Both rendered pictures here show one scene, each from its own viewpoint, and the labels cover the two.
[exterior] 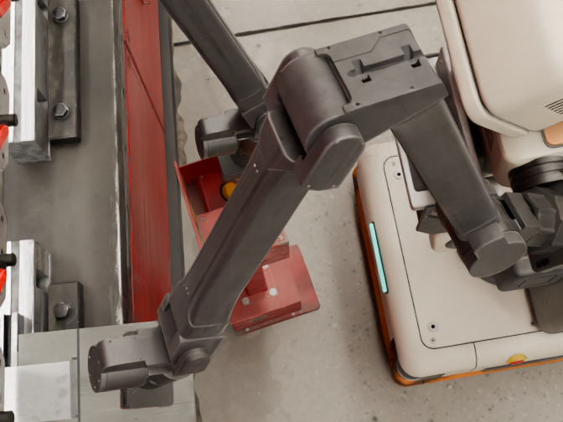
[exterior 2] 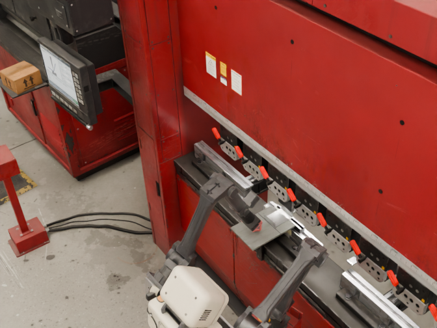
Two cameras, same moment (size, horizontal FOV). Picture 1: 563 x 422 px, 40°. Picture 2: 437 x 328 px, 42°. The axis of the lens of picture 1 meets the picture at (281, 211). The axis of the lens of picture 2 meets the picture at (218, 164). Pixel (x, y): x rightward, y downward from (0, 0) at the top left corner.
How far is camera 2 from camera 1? 2.09 m
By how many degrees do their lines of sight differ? 66
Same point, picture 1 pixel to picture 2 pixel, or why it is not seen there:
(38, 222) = (325, 269)
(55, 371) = (278, 222)
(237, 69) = not seen: hidden behind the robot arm
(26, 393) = (281, 216)
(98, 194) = (315, 285)
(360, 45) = (220, 190)
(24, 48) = (374, 297)
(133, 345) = (249, 199)
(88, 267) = not seen: hidden behind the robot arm
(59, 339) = (283, 229)
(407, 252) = not seen: outside the picture
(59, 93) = (354, 302)
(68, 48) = (367, 318)
